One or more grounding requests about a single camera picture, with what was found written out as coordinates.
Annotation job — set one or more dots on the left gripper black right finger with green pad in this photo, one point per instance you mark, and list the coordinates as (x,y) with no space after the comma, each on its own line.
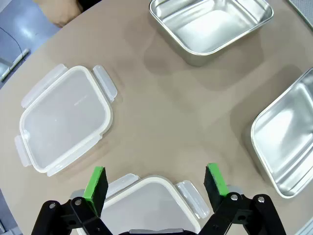
(217,193)

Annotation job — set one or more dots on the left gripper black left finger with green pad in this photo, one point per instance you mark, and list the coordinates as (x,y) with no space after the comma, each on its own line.
(94,193)

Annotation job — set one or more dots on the clear plastic lid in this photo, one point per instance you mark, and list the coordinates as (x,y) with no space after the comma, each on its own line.
(146,203)
(66,117)

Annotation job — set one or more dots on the rectangular stainless steel container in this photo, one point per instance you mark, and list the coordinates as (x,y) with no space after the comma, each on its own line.
(207,29)
(286,147)

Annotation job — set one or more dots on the person's right hand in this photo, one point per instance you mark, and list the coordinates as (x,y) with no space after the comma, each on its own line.
(61,13)

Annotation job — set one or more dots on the white desk leg with foot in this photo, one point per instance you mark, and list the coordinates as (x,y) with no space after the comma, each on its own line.
(14,64)

